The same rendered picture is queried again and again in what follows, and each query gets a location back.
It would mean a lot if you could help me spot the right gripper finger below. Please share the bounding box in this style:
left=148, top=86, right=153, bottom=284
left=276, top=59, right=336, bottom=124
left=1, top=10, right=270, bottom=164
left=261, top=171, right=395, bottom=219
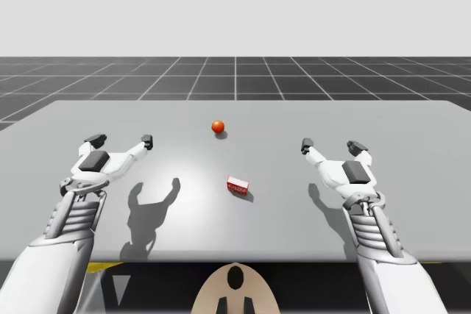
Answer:
left=346, top=140, right=373, bottom=166
left=300, top=138, right=327, bottom=168

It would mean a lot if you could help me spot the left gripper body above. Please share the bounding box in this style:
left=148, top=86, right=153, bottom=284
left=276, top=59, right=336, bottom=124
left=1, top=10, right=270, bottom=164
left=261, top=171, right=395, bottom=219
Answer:
left=69, top=149, right=135, bottom=185

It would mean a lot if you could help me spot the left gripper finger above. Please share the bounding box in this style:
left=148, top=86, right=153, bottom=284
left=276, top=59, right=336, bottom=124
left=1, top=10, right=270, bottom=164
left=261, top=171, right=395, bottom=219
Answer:
left=121, top=133, right=154, bottom=163
left=78, top=134, right=108, bottom=157

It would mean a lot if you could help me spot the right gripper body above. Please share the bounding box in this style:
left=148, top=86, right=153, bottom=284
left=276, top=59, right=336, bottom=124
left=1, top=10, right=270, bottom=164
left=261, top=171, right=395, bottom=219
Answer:
left=316, top=158, right=378, bottom=199

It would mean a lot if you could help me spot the red and white carton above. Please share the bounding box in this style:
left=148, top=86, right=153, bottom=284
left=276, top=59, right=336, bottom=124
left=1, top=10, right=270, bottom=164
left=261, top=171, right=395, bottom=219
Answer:
left=226, top=176, right=250, bottom=196

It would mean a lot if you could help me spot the tan robot part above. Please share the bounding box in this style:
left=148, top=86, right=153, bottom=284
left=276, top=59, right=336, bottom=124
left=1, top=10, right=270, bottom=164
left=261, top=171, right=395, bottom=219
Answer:
left=190, top=261, right=281, bottom=314

